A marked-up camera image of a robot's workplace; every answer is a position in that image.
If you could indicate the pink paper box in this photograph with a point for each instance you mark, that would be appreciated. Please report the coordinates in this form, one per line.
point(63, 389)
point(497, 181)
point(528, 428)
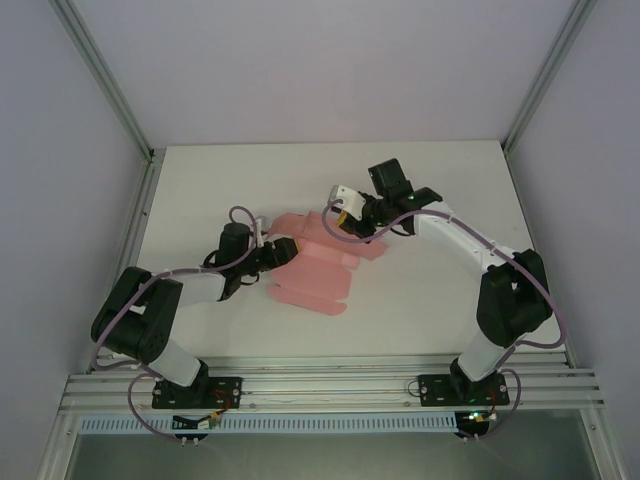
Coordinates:
point(320, 270)

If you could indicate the aluminium table side rail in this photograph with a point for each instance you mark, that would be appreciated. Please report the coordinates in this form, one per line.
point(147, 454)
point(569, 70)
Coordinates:
point(530, 220)
point(135, 235)

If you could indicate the aluminium frame post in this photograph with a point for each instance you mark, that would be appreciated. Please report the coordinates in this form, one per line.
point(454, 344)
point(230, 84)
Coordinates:
point(550, 75)
point(107, 80)

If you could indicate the aluminium mounting rail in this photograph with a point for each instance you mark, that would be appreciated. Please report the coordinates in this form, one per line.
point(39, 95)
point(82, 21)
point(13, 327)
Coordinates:
point(325, 385)

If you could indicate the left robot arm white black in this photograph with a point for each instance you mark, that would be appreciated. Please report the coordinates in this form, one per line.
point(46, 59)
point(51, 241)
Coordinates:
point(165, 320)

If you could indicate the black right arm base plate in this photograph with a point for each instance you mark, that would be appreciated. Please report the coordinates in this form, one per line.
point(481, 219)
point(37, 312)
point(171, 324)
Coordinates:
point(435, 390)

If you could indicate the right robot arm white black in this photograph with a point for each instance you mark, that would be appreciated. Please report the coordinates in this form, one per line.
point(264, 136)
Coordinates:
point(510, 300)

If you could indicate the grey metal panel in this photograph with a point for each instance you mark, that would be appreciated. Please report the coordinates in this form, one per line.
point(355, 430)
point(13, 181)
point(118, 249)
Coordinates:
point(325, 460)

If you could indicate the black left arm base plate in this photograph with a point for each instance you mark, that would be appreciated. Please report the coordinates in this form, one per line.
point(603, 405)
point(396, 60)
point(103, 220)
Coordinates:
point(225, 392)

